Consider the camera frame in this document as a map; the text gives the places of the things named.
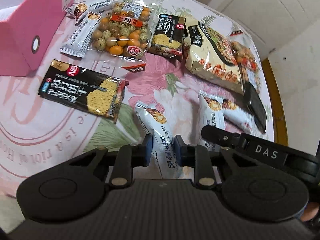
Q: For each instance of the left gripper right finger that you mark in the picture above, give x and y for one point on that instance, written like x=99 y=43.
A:
x=197 y=157

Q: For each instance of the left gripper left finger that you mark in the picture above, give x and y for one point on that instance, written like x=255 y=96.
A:
x=129 y=157

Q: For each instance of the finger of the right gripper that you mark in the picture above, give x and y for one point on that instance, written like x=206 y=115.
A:
x=220 y=137

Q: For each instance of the white snack bar wrapper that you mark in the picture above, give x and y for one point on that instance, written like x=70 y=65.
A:
x=155 y=124
x=236 y=115
x=78 y=43
x=211 y=113
x=79 y=11

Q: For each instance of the black snack pack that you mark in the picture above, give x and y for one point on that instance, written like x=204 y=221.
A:
x=255 y=106

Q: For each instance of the black soda cracker pack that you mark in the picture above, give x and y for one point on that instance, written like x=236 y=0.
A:
x=83 y=89

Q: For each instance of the cream noodle snack bag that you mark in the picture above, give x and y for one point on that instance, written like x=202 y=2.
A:
x=209 y=56

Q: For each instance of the clear bag mixed snacks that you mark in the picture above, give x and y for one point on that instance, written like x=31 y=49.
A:
x=248 y=66

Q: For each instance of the floral bed sheet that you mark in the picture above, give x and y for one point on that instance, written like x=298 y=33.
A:
x=37 y=134

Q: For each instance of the clear bag coated peanuts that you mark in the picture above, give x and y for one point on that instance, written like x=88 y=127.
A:
x=123 y=34

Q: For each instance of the white door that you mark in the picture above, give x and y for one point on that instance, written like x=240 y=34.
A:
x=271 y=23

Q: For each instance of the pink storage box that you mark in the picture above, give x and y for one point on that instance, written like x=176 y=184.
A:
x=27 y=28

